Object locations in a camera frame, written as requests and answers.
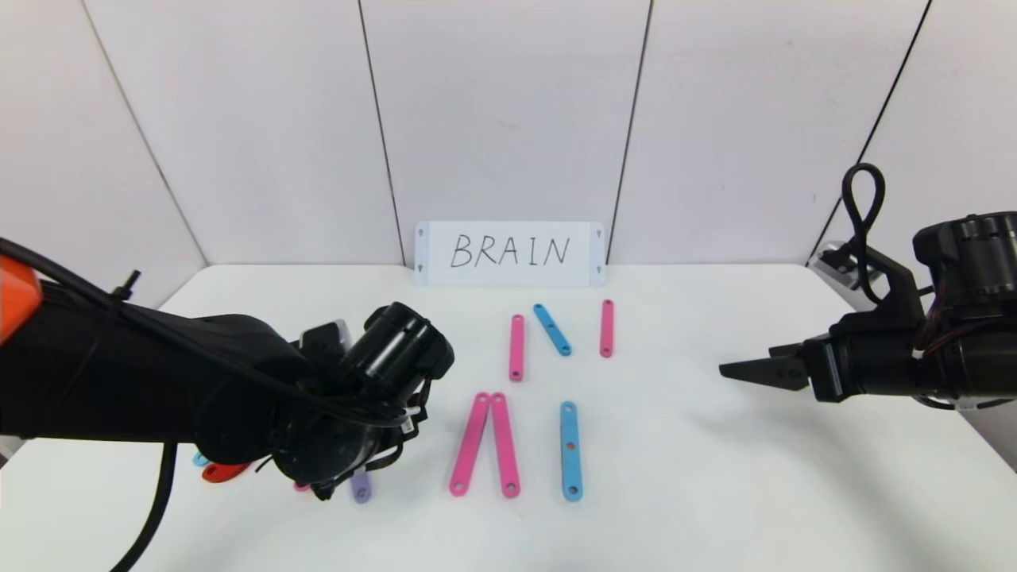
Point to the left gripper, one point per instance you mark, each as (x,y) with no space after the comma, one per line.
(321,485)

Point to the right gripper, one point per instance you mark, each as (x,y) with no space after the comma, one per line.
(829,369)

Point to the short purple bar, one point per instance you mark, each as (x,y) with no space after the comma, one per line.
(362,486)

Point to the short pink bar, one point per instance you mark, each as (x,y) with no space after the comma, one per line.
(607,329)

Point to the short blue bar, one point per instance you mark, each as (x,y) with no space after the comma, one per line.
(552,329)

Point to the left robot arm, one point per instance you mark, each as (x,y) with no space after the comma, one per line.
(119,381)

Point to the white BRAIN sign card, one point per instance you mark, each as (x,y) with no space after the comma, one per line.
(508,276)

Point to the large red arc piece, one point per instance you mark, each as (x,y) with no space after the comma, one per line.
(226,472)

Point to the long blue bar orange dot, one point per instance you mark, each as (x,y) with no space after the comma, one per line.
(571,465)

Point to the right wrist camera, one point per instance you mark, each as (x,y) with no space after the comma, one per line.
(838,264)

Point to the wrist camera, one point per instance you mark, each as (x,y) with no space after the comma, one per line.
(330,334)
(838,264)

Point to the black right camera bracket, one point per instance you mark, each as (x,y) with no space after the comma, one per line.
(896,287)

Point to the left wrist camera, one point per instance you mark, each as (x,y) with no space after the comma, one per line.
(330,334)

